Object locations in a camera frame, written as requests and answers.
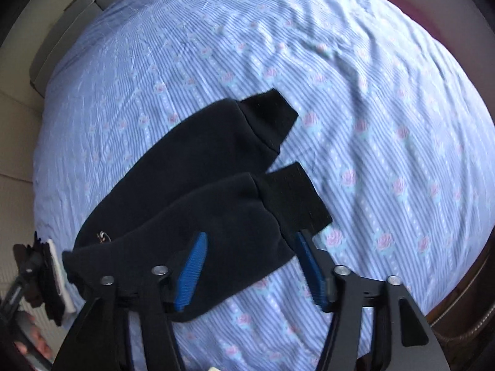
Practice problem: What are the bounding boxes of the grey padded headboard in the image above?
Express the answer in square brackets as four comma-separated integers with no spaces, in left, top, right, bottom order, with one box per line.
[29,0,115,96]

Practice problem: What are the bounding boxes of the person's left hand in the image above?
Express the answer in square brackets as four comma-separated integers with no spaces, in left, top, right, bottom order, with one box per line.
[17,312,53,360]

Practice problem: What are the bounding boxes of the black knit pants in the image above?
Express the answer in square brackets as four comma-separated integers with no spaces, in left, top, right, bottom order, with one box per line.
[62,90,331,322]

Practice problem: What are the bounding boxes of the blue striped floral bedsheet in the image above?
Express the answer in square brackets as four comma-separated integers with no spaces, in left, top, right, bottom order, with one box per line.
[33,0,494,370]

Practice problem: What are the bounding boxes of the white folded cloth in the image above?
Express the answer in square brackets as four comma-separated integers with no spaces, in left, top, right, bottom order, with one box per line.
[47,239,76,319]

